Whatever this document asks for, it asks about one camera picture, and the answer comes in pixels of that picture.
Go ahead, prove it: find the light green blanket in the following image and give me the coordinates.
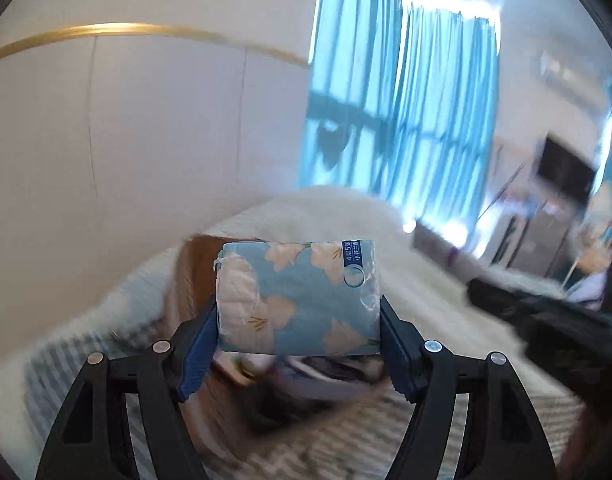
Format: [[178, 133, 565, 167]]
[[101, 185, 536, 361]]

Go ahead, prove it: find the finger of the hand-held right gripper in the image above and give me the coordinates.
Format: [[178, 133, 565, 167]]
[[467, 275, 539, 323]]

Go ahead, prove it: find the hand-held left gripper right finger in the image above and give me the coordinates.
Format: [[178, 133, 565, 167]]
[[378, 295, 559, 480]]

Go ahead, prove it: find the brown cardboard box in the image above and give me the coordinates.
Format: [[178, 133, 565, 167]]
[[168, 234, 401, 466]]

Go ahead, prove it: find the blue window curtain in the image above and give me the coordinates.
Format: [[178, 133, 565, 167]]
[[298, 0, 501, 231]]

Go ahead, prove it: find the black wall television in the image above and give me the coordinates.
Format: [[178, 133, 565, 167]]
[[536, 132, 599, 206]]

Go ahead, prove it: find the grey cabinet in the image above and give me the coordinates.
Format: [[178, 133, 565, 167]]
[[506, 200, 571, 276]]

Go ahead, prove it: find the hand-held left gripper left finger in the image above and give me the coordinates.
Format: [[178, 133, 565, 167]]
[[36, 297, 221, 480]]

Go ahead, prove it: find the blue floral tissue pack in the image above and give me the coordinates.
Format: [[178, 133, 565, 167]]
[[215, 240, 381, 356]]

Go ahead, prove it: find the checked bed sheet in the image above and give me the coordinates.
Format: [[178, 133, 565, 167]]
[[23, 320, 586, 480]]

